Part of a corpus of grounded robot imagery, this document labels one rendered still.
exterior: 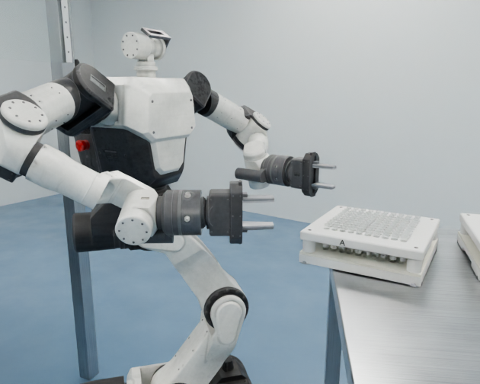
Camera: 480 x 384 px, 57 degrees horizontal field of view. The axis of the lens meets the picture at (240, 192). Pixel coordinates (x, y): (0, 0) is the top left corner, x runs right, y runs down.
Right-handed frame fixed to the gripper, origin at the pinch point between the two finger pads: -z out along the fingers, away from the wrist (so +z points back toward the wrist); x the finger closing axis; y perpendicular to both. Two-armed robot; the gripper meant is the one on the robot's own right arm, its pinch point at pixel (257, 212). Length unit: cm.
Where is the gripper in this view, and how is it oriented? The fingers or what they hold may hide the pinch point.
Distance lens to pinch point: 86.4
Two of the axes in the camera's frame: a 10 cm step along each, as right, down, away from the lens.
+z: -10.0, 0.0, -0.3
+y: 0.3, 2.3, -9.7
